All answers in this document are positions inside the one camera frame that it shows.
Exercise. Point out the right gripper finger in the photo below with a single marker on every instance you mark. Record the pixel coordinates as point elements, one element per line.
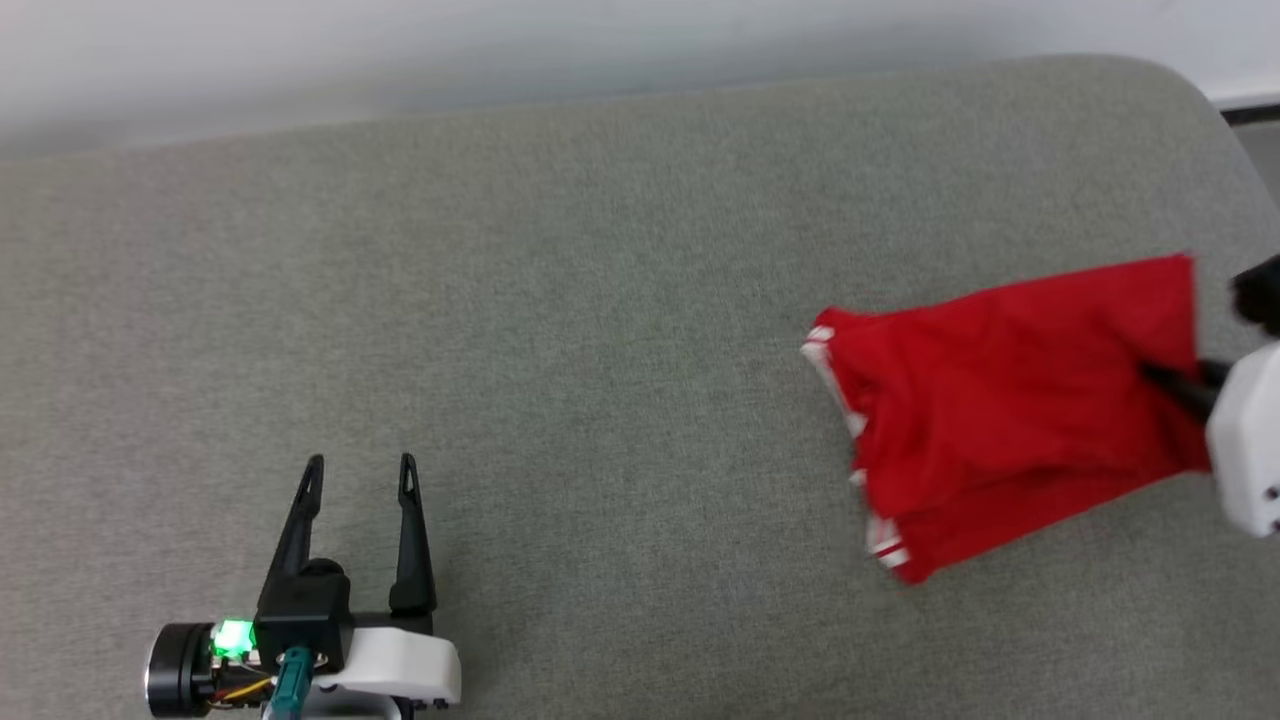
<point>1180,390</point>
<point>1215,372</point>

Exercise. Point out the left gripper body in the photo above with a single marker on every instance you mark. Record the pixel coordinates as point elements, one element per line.
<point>300,620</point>

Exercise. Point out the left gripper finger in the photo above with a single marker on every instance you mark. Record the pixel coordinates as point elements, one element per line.
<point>300,540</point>
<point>412,560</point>

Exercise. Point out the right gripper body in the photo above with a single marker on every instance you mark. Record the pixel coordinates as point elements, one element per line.
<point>1250,440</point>

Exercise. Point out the red and white jersey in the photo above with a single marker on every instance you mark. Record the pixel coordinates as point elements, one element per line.
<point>1000,400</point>

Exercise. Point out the grey fabric sofa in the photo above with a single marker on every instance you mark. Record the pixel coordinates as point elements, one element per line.
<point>600,350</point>

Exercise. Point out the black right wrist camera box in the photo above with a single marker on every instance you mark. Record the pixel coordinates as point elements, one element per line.
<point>1260,295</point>

